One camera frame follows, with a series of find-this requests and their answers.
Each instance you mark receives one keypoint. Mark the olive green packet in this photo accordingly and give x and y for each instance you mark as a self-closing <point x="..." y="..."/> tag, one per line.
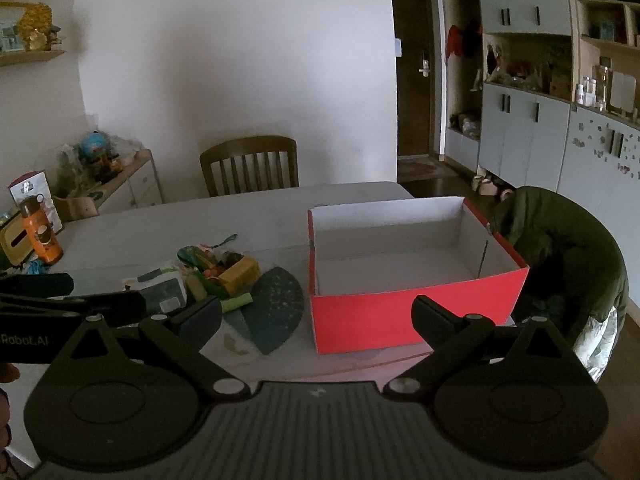
<point x="196" y="287"/>

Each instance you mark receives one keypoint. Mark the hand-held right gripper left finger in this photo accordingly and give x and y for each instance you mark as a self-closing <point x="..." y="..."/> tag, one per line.
<point x="200" y="320"/>

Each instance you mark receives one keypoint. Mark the brown door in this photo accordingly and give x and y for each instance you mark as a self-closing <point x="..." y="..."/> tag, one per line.
<point x="412" y="60"/>

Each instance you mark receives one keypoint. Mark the red hanging garment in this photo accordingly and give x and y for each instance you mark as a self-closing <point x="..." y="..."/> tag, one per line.
<point x="454" y="42"/>

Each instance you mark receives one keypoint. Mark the person's left hand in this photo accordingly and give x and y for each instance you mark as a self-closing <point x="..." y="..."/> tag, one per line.
<point x="9" y="375"/>

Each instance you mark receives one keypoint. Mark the light green roll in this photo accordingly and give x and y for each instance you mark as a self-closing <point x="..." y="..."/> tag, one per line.
<point x="239" y="302"/>

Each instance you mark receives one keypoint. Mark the orange bottle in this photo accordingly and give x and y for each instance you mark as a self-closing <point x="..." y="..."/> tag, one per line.
<point x="42" y="235"/>

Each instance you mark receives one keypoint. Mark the wooden chair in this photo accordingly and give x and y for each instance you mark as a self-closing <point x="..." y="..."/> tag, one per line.
<point x="250" y="165"/>

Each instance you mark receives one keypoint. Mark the white box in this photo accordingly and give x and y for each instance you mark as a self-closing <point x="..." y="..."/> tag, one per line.
<point x="35" y="185"/>

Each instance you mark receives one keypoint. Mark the wooden wall shelf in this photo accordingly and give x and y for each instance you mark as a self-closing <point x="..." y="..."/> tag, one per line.
<point x="30" y="57"/>

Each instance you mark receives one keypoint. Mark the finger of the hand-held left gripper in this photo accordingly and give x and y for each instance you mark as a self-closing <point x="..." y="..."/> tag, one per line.
<point x="40" y="285"/>
<point x="110" y="305"/>

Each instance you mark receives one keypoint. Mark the red cardboard box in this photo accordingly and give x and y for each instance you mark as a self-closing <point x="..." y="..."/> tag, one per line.
<point x="400" y="315"/>

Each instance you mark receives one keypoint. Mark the blue toy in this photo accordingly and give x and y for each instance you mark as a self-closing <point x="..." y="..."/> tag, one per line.
<point x="94" y="144"/>

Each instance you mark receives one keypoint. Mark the patterned rug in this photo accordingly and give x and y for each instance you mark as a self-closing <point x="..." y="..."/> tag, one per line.
<point x="425" y="170"/>

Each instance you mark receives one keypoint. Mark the clear bottle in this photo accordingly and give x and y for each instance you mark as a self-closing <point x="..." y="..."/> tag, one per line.
<point x="601" y="85"/>

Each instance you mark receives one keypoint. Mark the yellow carton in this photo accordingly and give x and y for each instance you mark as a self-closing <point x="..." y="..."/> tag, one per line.
<point x="240" y="272"/>

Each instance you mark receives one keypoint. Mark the low white wooden cabinet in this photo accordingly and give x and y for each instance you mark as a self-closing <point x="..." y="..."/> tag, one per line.
<point x="140" y="185"/>

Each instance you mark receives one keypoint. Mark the gold ornament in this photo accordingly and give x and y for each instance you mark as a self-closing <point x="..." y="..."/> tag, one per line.
<point x="36" y="27"/>

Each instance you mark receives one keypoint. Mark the green padded jacket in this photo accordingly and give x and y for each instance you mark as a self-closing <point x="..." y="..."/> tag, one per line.
<point x="560" y="240"/>

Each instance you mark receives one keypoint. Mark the grey lower cabinet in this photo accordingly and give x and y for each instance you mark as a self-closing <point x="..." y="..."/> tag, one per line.
<point x="525" y="135"/>

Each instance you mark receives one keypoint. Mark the pair of light shoes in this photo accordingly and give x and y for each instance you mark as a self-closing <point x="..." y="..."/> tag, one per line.
<point x="484" y="185"/>

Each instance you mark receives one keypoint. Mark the yellow tissue box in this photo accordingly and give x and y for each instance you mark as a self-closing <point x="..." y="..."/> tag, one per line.
<point x="12" y="242"/>

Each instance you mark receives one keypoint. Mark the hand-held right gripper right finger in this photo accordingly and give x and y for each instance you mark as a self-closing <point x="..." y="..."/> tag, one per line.
<point x="431" y="321"/>

